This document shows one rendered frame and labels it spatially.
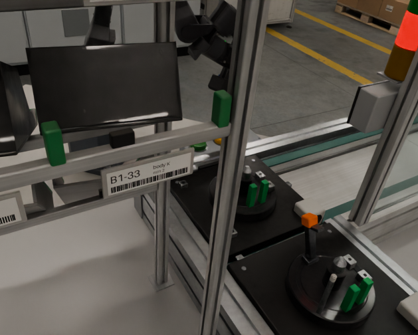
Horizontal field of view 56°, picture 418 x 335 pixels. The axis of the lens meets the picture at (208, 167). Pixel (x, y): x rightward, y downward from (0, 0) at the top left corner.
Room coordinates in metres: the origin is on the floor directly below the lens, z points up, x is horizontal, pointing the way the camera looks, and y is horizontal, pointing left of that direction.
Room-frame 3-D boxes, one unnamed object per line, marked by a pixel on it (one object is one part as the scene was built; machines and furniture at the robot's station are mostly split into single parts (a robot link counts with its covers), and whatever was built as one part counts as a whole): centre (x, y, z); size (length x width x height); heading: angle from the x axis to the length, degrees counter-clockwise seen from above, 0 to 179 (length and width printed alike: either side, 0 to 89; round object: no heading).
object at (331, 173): (0.77, -0.34, 0.91); 0.84 x 0.28 x 0.10; 123
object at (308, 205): (0.59, -0.21, 0.97); 0.05 x 0.05 x 0.04; 33
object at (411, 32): (0.63, -0.30, 1.33); 0.05 x 0.05 x 0.05
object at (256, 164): (0.62, -0.07, 0.96); 0.24 x 0.24 x 0.02; 33
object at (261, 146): (0.90, -0.22, 0.91); 0.89 x 0.06 x 0.11; 123
